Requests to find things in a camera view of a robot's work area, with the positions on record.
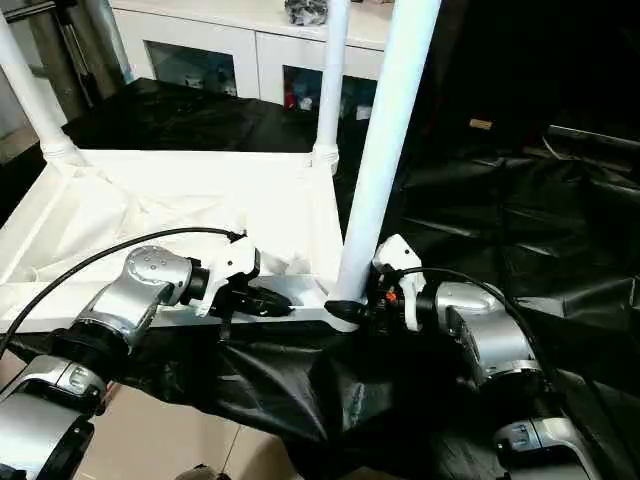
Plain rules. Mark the white plastic table leg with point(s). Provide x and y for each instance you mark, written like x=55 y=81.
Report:
x=332 y=75
x=30 y=90
x=390 y=125

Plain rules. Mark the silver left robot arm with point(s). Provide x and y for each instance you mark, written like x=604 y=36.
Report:
x=145 y=280

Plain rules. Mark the black mat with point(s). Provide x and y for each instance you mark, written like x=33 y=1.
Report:
x=310 y=390

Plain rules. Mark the white jar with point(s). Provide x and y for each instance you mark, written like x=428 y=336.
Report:
x=361 y=112
x=306 y=103

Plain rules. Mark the small yellow label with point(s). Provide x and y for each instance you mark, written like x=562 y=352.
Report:
x=481 y=124

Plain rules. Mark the white glass-door cabinet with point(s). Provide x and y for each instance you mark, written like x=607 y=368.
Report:
x=200 y=30

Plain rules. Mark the black metal bar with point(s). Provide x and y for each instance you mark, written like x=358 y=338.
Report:
x=595 y=137

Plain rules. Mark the black backdrop cloth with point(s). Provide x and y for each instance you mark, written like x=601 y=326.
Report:
x=540 y=50

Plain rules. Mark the black tripod pole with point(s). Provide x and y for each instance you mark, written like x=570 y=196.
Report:
x=40 y=10

